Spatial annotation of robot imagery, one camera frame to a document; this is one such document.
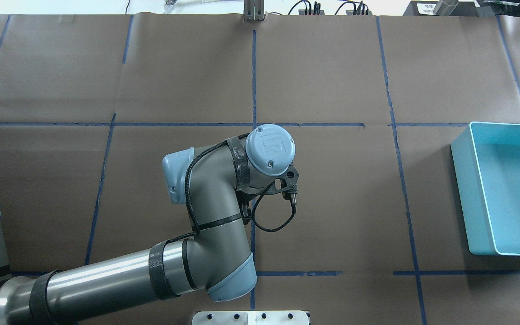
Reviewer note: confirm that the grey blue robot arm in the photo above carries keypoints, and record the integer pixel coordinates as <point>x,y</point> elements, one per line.
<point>71,191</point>

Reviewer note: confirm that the brown paper table cover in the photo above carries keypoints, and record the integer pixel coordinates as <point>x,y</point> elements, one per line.
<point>373,104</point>

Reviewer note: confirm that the white pillar with base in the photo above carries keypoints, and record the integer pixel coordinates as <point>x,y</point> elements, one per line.
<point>274,317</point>

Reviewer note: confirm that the turquoise plastic bin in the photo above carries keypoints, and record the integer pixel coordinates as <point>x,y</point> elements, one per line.
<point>486,159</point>

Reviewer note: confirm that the aluminium frame post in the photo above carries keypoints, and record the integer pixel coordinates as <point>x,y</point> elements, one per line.
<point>254,10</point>

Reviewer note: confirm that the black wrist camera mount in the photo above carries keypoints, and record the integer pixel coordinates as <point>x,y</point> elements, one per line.
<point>286,184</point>

